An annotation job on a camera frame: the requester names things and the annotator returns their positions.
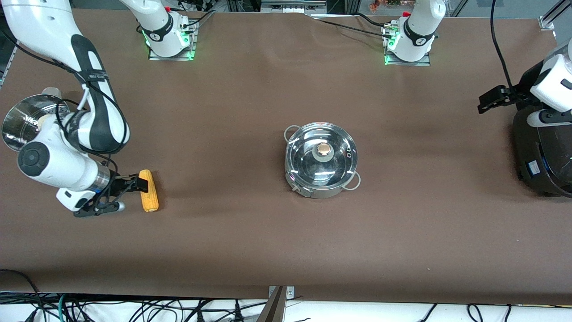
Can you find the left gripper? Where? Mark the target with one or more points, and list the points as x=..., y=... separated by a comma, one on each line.
x=514, y=96

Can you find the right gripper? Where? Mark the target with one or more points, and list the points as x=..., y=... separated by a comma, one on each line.
x=119, y=184

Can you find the yellow corn cob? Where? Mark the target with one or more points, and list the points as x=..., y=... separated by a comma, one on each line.
x=149, y=197

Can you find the glass lid with round knob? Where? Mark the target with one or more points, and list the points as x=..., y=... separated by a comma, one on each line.
x=321, y=156

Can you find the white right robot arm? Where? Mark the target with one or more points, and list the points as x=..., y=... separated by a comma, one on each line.
x=44, y=27

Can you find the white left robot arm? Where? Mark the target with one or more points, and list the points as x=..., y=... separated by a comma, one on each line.
x=420, y=27

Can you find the steel steamer pot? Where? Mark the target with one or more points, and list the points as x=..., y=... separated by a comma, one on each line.
x=22, y=120

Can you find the dark rice cooker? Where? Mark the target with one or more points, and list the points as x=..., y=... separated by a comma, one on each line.
x=545, y=161

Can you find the white steamed bun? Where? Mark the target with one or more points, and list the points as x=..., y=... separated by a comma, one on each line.
x=44, y=121

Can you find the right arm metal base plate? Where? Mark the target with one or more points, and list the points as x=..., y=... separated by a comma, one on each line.
x=154, y=57

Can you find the dark wedge-shaped post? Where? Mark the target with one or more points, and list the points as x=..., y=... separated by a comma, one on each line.
x=272, y=311

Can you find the small metal table bracket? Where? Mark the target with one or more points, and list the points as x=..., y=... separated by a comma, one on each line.
x=289, y=291

